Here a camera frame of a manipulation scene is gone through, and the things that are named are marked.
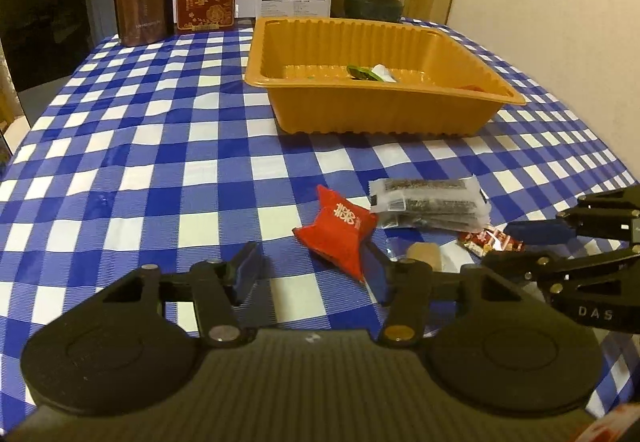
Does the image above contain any orange plastic tray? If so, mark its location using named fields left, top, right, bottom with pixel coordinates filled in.
left=244, top=16, right=527, bottom=137

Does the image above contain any black water dispenser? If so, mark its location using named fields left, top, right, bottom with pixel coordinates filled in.
left=0, top=0, right=118, bottom=133

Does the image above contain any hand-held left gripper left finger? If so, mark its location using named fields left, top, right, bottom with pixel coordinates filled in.
left=87, top=241, right=266, bottom=350

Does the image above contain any clear packet of dark snack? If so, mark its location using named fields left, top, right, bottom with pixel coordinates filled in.
left=369, top=176, right=492, bottom=231

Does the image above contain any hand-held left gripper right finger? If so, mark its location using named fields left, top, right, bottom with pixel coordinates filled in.
left=361, top=239, right=551, bottom=350

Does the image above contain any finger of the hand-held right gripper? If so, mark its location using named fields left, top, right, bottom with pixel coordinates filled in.
left=482, top=244, right=640, bottom=297
left=505, top=187, right=640, bottom=245

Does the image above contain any blue white checkered tablecloth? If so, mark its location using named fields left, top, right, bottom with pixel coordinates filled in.
left=0, top=16, right=640, bottom=393

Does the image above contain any red patterned candy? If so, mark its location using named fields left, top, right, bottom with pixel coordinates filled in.
left=457, top=228, right=526, bottom=255

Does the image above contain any brown candy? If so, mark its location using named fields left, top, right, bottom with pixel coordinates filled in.
left=406, top=242, right=445, bottom=273

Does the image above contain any large red snack packet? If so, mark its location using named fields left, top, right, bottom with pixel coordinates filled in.
left=292, top=184, right=378, bottom=283

